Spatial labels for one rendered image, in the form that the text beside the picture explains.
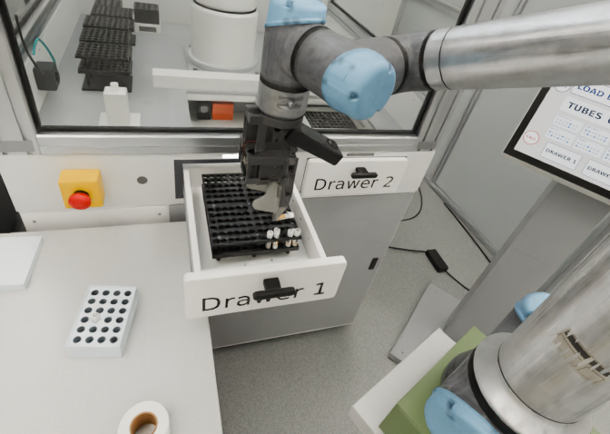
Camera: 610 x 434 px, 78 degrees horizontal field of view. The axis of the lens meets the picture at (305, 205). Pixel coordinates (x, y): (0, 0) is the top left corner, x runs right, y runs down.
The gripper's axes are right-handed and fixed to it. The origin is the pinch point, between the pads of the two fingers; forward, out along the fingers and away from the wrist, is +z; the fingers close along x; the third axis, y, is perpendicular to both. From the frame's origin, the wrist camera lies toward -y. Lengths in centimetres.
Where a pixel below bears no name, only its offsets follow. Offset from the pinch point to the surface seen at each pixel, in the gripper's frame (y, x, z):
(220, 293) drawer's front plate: 11.3, 10.8, 9.4
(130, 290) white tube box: 26.5, 1.1, 18.3
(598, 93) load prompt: -94, -19, -18
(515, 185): -160, -67, 55
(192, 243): 14.9, -0.4, 8.3
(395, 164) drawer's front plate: -39.4, -20.9, 6.0
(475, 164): -159, -96, 62
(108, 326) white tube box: 29.8, 8.2, 18.2
